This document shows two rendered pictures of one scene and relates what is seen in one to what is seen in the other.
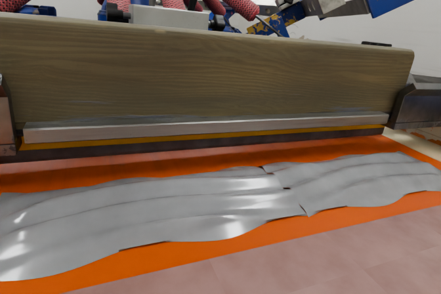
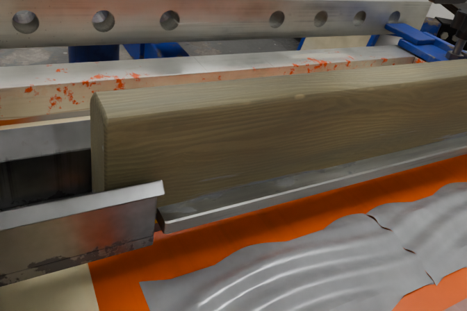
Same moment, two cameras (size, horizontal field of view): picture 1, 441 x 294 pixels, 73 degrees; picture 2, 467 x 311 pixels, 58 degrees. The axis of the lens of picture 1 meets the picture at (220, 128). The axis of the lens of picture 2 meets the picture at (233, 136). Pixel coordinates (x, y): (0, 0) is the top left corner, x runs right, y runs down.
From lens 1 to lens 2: 0.16 m
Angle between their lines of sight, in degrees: 16
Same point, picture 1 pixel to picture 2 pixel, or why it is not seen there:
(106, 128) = (239, 206)
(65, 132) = (202, 217)
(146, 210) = (297, 298)
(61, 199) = (215, 293)
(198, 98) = (320, 154)
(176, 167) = (287, 223)
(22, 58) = (167, 149)
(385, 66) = not seen: outside the picture
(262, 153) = (362, 189)
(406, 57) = not seen: outside the picture
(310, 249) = not seen: outside the picture
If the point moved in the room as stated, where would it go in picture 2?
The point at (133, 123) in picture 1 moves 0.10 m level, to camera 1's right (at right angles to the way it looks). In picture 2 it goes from (262, 195) to (408, 207)
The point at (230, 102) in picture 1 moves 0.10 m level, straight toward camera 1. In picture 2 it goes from (348, 150) to (398, 263)
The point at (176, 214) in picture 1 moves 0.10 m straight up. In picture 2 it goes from (324, 299) to (385, 169)
